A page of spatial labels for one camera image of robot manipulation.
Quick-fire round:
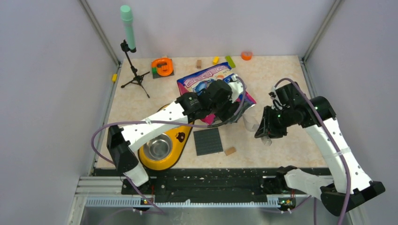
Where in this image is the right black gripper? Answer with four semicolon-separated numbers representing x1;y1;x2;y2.
256;105;295;140

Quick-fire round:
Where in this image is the clear plastic scoop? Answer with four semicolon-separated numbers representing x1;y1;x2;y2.
242;113;272;146

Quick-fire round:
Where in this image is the pink pet food bag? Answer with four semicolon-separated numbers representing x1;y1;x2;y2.
176;62;257;113

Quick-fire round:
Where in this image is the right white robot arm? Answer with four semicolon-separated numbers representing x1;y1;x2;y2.
254;80;385;218

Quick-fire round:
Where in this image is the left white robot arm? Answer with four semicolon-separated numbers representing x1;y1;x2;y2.
107;76;246;194

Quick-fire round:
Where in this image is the yellow double pet bowl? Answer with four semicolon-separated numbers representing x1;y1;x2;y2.
137;104;195;171

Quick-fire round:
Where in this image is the dark grey square baseplate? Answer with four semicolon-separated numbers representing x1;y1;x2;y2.
193;128;223;156

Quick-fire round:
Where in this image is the small yellow block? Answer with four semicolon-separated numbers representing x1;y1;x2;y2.
212;56;219;65

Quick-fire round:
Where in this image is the small wooden block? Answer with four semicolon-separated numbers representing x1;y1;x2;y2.
224;147;237;156

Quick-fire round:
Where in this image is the green lego brick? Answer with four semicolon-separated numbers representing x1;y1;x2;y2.
225;55;236;68

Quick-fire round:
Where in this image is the orange semicircle container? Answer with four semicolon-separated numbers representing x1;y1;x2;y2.
241;51;253;60

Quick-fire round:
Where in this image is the orange tape dispenser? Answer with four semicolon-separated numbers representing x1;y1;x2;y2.
151;58;174;79

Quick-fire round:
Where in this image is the green microphone on tripod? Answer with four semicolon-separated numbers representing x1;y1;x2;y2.
120;5;150;98

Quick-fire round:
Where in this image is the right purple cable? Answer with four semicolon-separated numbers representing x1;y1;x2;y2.
273;77;352;225

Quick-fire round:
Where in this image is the purple cable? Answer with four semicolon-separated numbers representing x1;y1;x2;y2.
273;77;352;225
91;76;248;216

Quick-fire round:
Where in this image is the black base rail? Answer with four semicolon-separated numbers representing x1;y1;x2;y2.
93;167;333;204

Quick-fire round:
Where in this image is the yellow clip on frame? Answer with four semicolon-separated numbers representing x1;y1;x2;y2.
112;74;118;83

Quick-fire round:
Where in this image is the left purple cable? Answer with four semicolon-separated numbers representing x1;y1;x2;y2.
91;76;248;216

